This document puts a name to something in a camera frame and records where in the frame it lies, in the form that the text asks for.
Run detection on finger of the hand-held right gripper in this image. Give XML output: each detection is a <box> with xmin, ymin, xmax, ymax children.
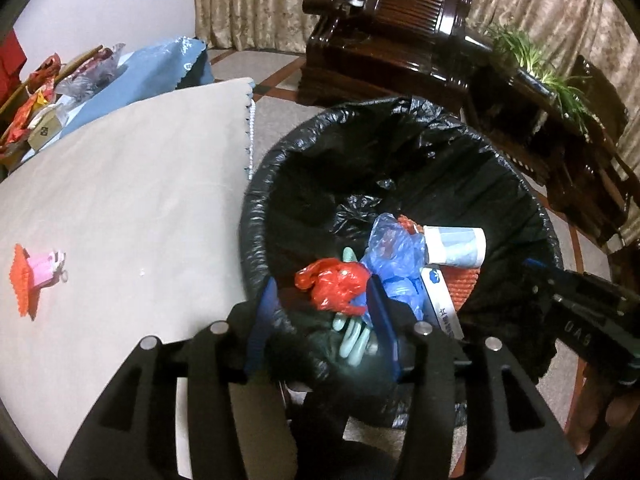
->
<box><xmin>524</xmin><ymin>257</ymin><xmax>626</xmax><ymax>306</ymax></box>

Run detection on blue white carton box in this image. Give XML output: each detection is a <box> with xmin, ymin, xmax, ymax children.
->
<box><xmin>420</xmin><ymin>266</ymin><xmax>463</xmax><ymax>341</ymax></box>

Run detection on pink wrapper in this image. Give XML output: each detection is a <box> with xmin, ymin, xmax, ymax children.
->
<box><xmin>30</xmin><ymin>251</ymin><xmax>68</xmax><ymax>283</ymax></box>

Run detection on dark wooden plant stand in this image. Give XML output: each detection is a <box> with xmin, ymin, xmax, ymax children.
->
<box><xmin>465</xmin><ymin>35</ymin><xmax>640</xmax><ymax>246</ymax></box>

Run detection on blue plastic bag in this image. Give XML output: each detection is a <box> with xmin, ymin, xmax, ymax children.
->
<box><xmin>360</xmin><ymin>212</ymin><xmax>431</xmax><ymax>321</ymax></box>

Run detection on beige tablecloth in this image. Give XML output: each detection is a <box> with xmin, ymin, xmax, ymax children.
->
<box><xmin>0</xmin><ymin>77</ymin><xmax>281</xmax><ymax>480</ymax></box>

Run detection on red cloth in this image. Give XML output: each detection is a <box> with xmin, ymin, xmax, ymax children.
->
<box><xmin>0</xmin><ymin>30</ymin><xmax>28</xmax><ymax>91</ymax></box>

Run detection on person's right hand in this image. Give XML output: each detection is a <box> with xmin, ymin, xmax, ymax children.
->
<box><xmin>567</xmin><ymin>360</ymin><xmax>640</xmax><ymax>456</ymax></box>

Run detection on blue tablecloth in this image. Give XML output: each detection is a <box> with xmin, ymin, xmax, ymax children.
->
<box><xmin>60</xmin><ymin>37</ymin><xmax>216</xmax><ymax>133</ymax></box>

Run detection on dark wooden armchair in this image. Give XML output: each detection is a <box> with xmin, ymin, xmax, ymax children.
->
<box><xmin>297</xmin><ymin>0</ymin><xmax>501</xmax><ymax>116</ymax></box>

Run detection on small cardboard box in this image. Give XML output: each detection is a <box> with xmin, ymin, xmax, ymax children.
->
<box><xmin>27</xmin><ymin>107</ymin><xmax>63</xmax><ymax>151</ymax></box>

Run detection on green potted plant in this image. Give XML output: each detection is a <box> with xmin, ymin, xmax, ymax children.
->
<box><xmin>482</xmin><ymin>22</ymin><xmax>598</xmax><ymax>131</ymax></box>

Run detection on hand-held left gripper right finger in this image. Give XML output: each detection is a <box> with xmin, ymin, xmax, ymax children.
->
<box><xmin>367</xmin><ymin>275</ymin><xmax>586</xmax><ymax>480</ymax></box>

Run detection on red plastic bag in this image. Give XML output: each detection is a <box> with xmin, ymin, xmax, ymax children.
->
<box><xmin>294</xmin><ymin>258</ymin><xmax>371</xmax><ymax>317</ymax></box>

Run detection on blue white paper cup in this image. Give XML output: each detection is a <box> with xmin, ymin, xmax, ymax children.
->
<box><xmin>422</xmin><ymin>225</ymin><xmax>487</xmax><ymax>267</ymax></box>

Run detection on red yellow packets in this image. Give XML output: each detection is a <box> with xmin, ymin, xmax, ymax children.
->
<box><xmin>0</xmin><ymin>55</ymin><xmax>63</xmax><ymax>151</ymax></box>

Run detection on trash bin with black bag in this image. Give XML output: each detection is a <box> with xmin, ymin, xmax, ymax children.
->
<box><xmin>239</xmin><ymin>96</ymin><xmax>563</xmax><ymax>431</ymax></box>

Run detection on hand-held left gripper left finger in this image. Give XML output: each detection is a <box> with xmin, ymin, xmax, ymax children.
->
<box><xmin>59</xmin><ymin>277</ymin><xmax>281</xmax><ymax>480</ymax></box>

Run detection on clear plastic bag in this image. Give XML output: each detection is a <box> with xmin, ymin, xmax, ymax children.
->
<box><xmin>57</xmin><ymin>42</ymin><xmax>126</xmax><ymax>98</ymax></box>

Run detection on beige patterned curtain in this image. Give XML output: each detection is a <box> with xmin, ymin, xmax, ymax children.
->
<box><xmin>194</xmin><ymin>0</ymin><xmax>640</xmax><ymax>181</ymax></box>

